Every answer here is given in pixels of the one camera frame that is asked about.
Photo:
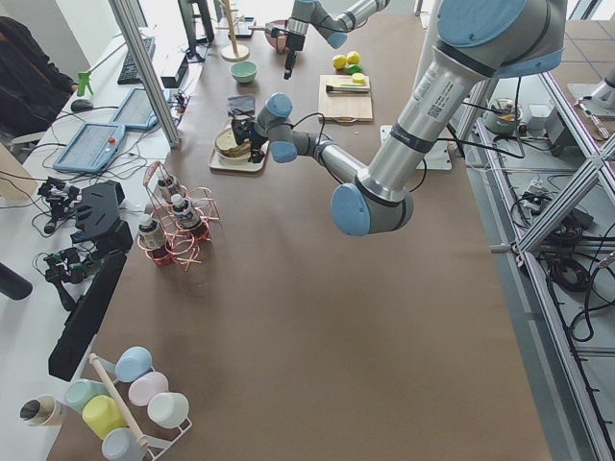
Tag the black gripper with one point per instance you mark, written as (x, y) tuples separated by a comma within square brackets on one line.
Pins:
[(293, 41), (258, 139)]

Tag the white round plate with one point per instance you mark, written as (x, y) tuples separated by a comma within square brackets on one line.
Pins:
[(230, 156)]

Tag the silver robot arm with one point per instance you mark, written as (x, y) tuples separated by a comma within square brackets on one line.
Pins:
[(476, 40), (333, 29)]

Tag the cream rabbit tray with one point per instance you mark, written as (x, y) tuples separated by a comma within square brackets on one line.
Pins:
[(222, 159)]

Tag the pink bowl with ice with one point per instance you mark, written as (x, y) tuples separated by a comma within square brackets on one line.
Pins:
[(276, 34)]

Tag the mint green bowl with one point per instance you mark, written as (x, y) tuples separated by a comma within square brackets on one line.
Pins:
[(244, 72)]

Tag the yellow lemon front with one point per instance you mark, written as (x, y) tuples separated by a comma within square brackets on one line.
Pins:
[(339, 62)]

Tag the yellow lemon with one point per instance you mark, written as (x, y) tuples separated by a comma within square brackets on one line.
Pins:
[(339, 62), (353, 57)]

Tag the grey folded cloth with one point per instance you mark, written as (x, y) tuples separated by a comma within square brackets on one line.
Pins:
[(241, 104)]

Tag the wooden glass stand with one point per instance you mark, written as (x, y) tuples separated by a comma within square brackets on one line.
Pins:
[(234, 52)]

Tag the yellow lemon behind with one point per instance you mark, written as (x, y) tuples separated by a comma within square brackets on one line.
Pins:
[(353, 57)]

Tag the wooden cutting board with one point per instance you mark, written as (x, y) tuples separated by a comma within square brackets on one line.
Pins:
[(344, 107)]

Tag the green lime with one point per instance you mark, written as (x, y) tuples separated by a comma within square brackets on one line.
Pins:
[(355, 71)]

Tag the dark drink bottle left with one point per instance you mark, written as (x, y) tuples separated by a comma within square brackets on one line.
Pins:
[(168, 186)]

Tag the dark drink bottle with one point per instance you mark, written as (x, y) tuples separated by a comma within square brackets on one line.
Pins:
[(152, 236), (187, 218), (168, 186)]

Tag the dark drink bottle middle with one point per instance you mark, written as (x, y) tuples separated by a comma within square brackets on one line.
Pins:
[(187, 218)]

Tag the blue teach pendant upper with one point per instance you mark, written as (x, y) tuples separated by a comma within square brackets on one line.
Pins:
[(135, 112)]

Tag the blue teach pendant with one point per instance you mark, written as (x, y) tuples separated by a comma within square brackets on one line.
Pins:
[(91, 148), (135, 112)]

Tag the dark drink bottle right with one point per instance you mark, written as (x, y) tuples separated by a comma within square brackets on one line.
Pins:
[(152, 236)]

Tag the blue teach pendant lower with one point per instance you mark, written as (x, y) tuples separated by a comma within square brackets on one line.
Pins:
[(91, 148)]

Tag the black computer mouse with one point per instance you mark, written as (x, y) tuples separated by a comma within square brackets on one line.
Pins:
[(81, 105)]

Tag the seated person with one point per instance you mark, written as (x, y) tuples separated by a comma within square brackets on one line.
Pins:
[(33, 89)]

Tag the pink cup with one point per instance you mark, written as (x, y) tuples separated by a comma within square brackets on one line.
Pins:
[(143, 389)]

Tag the white cup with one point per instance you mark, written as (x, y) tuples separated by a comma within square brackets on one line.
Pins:
[(168, 409)]

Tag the mint cup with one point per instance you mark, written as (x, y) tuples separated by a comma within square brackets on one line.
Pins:
[(81, 391)]

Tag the yellow cup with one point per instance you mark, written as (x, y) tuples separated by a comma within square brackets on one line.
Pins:
[(102, 415)]

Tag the grey blue cup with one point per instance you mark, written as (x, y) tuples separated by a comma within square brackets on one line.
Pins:
[(120, 445)]

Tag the paper cup with metal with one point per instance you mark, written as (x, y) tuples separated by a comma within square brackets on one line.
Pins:
[(44, 410)]

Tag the metal knife black handle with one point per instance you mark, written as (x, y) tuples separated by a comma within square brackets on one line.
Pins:
[(348, 89)]

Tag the copper wire bottle rack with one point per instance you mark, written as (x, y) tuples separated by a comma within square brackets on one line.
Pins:
[(183, 246)]

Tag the aluminium frame post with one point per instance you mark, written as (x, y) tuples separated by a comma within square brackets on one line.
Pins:
[(126, 21)]

